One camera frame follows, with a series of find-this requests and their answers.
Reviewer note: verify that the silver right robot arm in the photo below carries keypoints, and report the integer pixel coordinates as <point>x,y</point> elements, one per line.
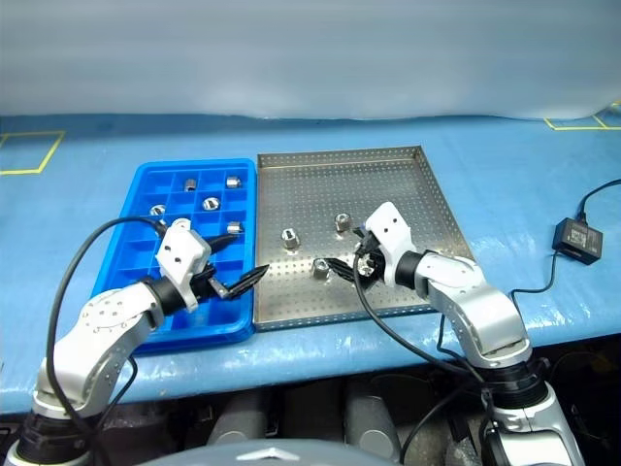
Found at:
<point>466,286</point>

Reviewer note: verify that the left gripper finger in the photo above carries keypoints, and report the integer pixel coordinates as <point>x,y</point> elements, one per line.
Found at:
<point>245,284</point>
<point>224,242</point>

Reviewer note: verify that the black power adapter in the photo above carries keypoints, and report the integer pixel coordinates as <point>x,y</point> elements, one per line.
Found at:
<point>577,240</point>

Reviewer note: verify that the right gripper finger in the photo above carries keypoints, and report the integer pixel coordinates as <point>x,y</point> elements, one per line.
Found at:
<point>366,240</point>
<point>343,271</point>

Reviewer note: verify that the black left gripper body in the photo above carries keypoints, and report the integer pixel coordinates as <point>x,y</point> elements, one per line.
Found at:
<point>206,281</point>

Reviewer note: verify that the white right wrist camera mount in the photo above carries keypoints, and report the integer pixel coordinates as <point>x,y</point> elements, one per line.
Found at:
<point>388,228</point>

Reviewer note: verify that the blue compartment tray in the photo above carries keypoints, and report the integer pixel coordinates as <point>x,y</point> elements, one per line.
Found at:
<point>145,187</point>

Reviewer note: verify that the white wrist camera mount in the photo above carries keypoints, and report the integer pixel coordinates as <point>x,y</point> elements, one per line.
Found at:
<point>388,228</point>
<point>182,255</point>

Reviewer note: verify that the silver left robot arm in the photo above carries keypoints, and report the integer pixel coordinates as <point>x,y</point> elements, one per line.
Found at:
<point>102,315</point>

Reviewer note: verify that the perforated metal tray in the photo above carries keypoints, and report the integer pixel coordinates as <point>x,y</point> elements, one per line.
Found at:
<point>315,194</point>

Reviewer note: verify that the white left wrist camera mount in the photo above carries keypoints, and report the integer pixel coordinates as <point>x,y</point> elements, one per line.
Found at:
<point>182,255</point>

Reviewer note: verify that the grey domed body shell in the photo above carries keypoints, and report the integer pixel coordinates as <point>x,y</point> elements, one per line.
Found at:
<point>271,456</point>

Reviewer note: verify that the grey rounded shape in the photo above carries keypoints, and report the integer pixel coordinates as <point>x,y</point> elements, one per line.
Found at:
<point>371,417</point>
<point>238,417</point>

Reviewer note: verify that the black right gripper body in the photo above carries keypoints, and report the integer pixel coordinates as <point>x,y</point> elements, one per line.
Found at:
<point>371,267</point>

